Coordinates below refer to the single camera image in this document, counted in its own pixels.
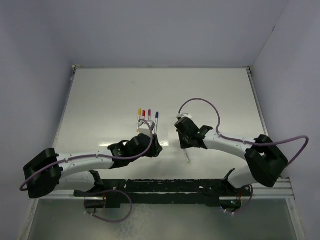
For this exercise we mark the green pen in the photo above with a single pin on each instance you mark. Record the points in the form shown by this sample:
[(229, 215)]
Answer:
[(187, 156)]

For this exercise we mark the red pen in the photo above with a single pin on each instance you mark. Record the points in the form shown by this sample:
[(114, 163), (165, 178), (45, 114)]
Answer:
[(143, 118)]

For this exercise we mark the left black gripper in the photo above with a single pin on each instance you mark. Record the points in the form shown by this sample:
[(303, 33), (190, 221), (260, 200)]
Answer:
[(156, 149)]

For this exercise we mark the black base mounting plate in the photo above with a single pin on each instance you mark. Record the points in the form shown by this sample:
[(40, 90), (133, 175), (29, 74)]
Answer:
[(112, 193)]

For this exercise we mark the blue pen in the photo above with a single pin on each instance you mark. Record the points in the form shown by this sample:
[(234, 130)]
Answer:
[(156, 125)]

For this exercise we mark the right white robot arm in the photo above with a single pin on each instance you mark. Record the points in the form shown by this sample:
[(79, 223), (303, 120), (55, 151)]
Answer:
[(264, 161)]

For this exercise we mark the yellow pen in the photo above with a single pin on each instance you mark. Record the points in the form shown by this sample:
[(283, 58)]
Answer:
[(138, 122)]

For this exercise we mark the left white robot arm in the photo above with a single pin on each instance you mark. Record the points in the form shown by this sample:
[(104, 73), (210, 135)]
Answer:
[(50, 171)]

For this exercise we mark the pink pen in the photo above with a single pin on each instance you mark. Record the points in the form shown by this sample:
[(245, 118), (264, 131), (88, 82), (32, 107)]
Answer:
[(149, 118)]

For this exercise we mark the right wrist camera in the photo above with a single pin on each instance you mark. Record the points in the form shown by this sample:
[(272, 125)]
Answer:
[(183, 115)]

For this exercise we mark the aluminium extrusion rail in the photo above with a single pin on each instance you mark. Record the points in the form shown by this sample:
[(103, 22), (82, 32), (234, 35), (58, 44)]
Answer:
[(281, 190)]

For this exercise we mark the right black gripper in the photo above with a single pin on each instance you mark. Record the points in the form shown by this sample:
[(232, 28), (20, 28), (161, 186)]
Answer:
[(184, 145)]

